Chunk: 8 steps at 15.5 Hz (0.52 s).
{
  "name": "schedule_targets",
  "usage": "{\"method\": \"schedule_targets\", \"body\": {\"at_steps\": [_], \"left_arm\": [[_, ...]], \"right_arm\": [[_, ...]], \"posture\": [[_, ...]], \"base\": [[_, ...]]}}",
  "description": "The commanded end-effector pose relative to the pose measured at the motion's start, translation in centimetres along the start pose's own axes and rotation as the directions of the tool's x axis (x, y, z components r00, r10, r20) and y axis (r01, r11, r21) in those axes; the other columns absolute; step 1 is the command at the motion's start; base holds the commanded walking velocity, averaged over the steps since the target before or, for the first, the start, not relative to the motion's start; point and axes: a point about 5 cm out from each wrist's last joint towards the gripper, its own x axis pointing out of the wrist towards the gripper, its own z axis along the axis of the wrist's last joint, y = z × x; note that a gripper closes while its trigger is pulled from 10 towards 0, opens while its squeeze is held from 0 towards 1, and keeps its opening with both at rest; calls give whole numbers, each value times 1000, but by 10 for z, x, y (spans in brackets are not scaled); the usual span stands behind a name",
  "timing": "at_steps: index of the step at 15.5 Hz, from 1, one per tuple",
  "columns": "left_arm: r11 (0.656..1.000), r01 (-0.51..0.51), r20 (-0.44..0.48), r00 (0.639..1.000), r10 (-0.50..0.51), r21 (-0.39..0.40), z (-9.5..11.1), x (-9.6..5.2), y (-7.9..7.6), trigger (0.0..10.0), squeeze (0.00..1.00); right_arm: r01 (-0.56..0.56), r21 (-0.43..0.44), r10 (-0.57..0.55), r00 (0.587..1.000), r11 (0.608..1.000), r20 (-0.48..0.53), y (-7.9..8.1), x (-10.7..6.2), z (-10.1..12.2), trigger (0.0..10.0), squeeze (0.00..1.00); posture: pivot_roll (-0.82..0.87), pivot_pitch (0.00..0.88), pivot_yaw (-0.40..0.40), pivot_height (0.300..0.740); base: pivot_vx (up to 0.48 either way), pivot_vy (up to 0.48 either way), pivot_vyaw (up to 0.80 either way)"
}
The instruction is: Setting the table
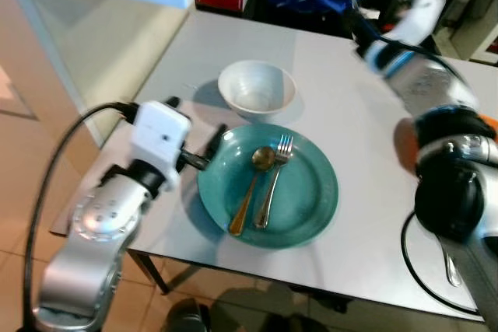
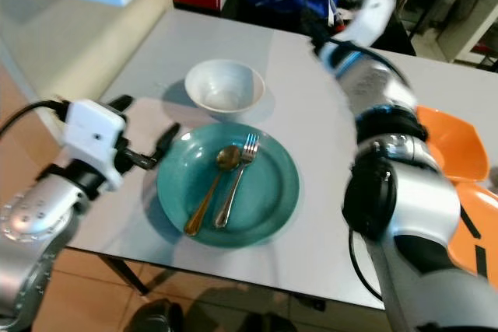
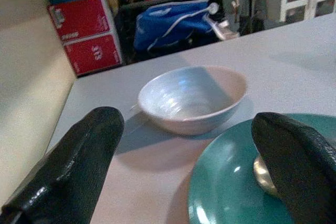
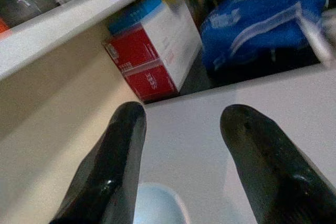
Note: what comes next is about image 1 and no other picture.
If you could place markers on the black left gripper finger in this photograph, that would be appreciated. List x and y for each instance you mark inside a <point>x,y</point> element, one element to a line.
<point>216,140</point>
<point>172,103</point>

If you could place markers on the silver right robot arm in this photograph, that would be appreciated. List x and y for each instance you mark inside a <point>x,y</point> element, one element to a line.
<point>455,184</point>

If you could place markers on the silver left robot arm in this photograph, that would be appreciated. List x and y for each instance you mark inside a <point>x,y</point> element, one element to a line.
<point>93,231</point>

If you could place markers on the gold metal spoon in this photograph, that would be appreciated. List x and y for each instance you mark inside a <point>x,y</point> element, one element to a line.
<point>262,159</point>

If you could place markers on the white ribbed bowl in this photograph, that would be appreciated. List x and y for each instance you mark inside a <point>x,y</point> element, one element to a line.
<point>257,87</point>

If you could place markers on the silver metal fork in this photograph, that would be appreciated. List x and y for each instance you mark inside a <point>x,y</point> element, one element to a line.
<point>282,153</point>

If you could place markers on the teal round plate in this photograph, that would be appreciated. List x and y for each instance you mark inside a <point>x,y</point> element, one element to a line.
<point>303,192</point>

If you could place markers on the white cabinet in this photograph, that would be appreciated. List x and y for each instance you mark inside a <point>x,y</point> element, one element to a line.
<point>471,5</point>

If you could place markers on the dark metal table leg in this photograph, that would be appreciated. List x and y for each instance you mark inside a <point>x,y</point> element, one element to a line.
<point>148,270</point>

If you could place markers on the black robot foot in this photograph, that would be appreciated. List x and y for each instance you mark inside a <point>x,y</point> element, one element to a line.
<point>188,316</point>

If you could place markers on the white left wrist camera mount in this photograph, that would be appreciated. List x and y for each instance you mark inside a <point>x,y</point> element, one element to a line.
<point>159,134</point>

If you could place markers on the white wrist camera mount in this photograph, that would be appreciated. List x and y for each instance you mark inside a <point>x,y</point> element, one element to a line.
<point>416,15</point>
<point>159,134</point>

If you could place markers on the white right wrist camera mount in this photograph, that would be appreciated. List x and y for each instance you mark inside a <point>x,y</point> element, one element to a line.
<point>416,15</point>

